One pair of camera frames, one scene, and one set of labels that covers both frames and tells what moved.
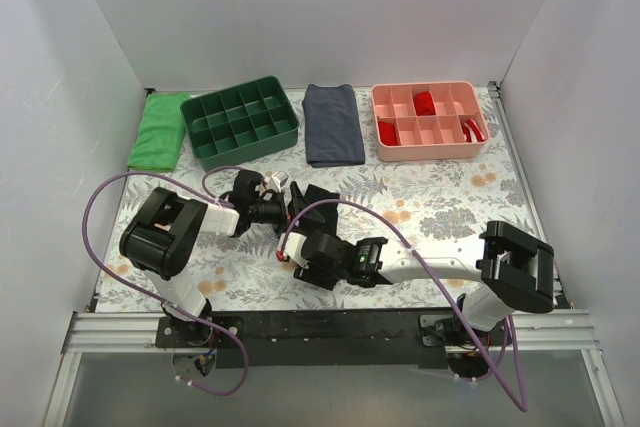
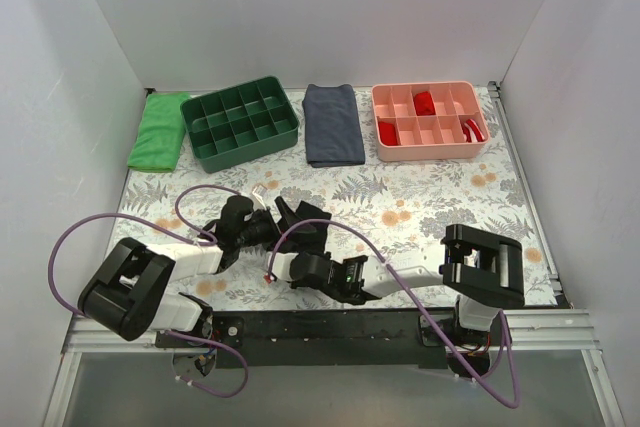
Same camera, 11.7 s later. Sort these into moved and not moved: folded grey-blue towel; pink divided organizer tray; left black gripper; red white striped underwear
Moved: left black gripper
Not moved: pink divided organizer tray; red white striped underwear; folded grey-blue towel
